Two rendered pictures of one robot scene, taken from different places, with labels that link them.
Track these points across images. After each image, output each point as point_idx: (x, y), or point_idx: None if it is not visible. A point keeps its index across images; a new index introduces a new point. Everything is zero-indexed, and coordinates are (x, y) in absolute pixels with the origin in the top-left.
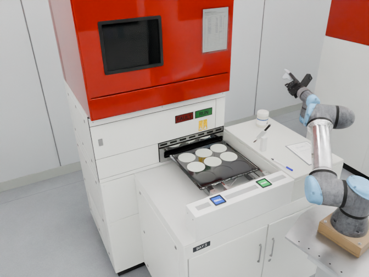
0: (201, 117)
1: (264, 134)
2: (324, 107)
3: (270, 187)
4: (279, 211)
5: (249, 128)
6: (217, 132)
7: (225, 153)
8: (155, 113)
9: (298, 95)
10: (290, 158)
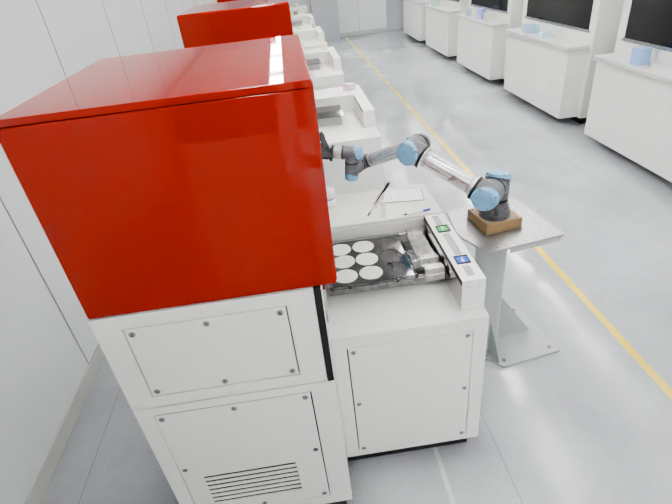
0: None
1: (351, 209)
2: (416, 139)
3: (450, 227)
4: None
5: (331, 215)
6: None
7: (356, 247)
8: None
9: (338, 155)
10: (406, 205)
